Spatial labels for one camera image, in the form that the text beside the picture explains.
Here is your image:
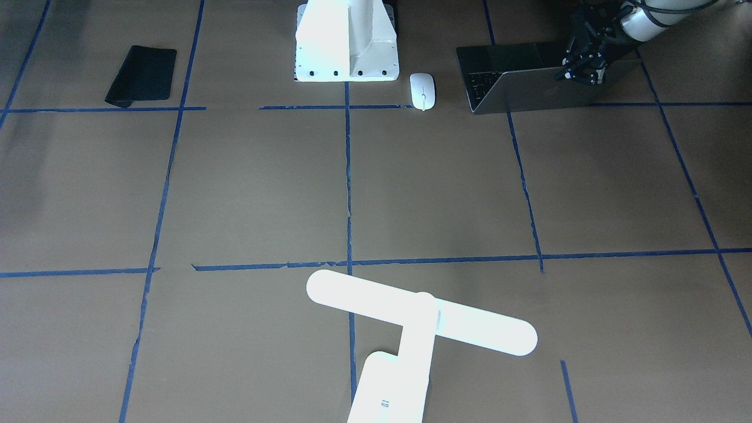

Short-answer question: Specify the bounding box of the black mouse pad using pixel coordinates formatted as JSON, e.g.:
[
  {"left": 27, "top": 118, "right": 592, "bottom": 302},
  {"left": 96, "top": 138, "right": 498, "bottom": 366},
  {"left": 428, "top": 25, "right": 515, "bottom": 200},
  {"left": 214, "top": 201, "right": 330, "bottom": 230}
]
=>
[{"left": 105, "top": 45, "right": 177, "bottom": 108}]

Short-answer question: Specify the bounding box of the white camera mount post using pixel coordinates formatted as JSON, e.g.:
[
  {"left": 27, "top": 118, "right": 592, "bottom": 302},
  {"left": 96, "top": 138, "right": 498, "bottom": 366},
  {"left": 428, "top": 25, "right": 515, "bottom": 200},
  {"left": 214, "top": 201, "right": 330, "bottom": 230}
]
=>
[{"left": 294, "top": 1, "right": 400, "bottom": 83}]

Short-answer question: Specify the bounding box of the white desk lamp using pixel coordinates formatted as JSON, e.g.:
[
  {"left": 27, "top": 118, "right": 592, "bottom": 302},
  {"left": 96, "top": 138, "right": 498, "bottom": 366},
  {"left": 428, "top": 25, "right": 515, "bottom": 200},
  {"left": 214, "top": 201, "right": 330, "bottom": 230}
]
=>
[{"left": 306, "top": 270, "right": 538, "bottom": 422}]

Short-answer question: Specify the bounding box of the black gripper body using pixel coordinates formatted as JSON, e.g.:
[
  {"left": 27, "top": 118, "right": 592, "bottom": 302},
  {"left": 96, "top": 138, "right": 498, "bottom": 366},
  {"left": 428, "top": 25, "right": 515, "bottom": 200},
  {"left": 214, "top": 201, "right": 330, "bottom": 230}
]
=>
[{"left": 555, "top": 5, "right": 620, "bottom": 86}]

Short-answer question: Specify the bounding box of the grey laptop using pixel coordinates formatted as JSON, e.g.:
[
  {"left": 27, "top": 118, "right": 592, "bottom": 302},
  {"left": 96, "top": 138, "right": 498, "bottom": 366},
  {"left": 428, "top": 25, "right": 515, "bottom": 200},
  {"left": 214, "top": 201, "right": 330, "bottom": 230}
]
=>
[{"left": 456, "top": 41, "right": 640, "bottom": 115}]

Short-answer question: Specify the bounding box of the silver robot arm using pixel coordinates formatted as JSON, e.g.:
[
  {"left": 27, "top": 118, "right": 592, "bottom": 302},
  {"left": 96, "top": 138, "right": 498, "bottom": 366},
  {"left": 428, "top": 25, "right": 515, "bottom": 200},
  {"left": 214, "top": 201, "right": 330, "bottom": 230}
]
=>
[{"left": 555, "top": 1, "right": 716, "bottom": 86}]

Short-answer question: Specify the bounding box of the white computer mouse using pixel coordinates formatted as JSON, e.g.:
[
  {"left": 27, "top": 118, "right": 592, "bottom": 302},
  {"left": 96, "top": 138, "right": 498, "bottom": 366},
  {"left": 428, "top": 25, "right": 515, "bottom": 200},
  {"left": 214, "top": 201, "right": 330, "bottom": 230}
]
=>
[{"left": 410, "top": 73, "right": 436, "bottom": 112}]

